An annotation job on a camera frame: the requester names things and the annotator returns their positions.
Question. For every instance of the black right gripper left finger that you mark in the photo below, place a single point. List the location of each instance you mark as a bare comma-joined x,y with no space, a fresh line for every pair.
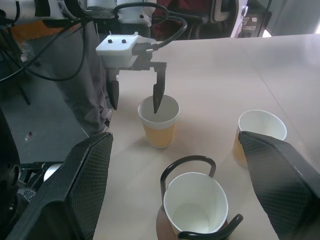
62,200

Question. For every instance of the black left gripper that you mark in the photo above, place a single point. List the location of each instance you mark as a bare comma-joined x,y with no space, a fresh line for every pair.
143,61

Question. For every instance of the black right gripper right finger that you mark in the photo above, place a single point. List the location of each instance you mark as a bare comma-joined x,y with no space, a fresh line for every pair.
287,185

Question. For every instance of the orange paper cup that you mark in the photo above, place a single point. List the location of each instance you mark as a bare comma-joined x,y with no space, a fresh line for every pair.
160,135
262,125

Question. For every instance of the white paper cup near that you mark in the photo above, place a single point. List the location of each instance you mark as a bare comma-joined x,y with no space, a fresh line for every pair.
195,200

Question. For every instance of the person in grey trousers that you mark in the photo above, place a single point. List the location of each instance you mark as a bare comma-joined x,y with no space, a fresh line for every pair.
93,82

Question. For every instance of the person in dark red garment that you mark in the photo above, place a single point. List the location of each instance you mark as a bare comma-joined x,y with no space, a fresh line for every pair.
170,27

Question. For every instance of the black office chair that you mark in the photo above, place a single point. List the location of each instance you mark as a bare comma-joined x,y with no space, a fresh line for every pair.
217,12

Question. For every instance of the orange box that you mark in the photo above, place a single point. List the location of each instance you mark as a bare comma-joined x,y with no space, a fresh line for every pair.
27,35

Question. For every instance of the white machine with labels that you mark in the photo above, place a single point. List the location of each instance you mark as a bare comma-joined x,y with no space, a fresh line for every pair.
240,17

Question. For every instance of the black metal table frame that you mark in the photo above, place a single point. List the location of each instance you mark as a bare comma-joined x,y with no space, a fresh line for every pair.
32,170

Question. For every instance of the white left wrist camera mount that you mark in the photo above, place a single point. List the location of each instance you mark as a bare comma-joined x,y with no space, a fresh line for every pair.
115,51

